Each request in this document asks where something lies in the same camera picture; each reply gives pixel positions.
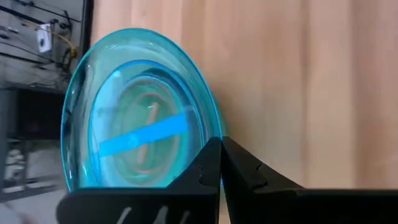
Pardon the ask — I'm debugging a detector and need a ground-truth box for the yellow hanging cable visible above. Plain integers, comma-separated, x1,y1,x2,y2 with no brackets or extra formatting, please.
29,23,78,58

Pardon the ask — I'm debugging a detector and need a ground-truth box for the small white tag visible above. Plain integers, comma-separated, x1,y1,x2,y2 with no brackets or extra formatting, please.
36,24,52,54

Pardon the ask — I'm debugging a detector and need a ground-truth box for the blue transparent plastic plate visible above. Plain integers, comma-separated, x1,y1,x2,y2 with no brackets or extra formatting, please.
60,27,223,191

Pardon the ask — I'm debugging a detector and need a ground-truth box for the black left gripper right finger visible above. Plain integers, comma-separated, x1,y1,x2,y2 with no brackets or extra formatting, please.
221,136,398,224

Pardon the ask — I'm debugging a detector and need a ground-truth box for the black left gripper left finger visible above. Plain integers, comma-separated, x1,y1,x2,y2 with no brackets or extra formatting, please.
55,136,223,224

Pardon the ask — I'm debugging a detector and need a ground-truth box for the black metal table frame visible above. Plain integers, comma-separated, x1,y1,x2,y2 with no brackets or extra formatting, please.
80,0,95,68

